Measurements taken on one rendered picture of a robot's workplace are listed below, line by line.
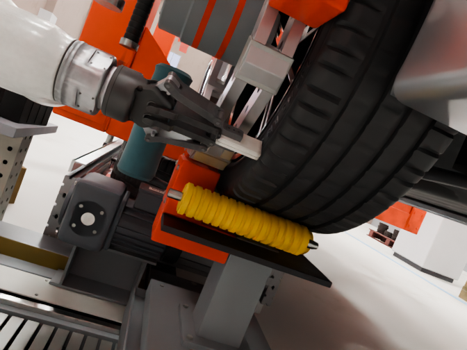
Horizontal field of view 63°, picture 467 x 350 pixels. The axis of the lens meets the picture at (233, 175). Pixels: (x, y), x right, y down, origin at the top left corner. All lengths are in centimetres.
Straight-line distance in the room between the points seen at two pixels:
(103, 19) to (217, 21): 57
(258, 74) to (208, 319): 52
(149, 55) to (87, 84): 72
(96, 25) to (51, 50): 71
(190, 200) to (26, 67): 31
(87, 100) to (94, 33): 72
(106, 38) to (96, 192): 47
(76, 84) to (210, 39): 31
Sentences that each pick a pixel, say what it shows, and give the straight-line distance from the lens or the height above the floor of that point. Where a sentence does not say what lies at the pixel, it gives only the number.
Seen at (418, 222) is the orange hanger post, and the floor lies 63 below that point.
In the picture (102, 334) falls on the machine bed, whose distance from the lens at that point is 109.
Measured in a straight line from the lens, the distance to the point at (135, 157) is 87.
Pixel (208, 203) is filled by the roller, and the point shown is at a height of 52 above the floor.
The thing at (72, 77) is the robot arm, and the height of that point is 63.
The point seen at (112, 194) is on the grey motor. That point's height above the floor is 40.
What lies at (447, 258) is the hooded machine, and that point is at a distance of 643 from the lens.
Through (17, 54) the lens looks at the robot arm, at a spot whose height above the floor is 63.
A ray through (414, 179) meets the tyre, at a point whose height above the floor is 68.
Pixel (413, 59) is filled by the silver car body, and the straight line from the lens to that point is 45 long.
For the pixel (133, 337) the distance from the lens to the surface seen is 96.
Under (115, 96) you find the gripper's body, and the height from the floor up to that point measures 63.
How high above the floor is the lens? 62
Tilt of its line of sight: 4 degrees down
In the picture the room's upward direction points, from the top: 22 degrees clockwise
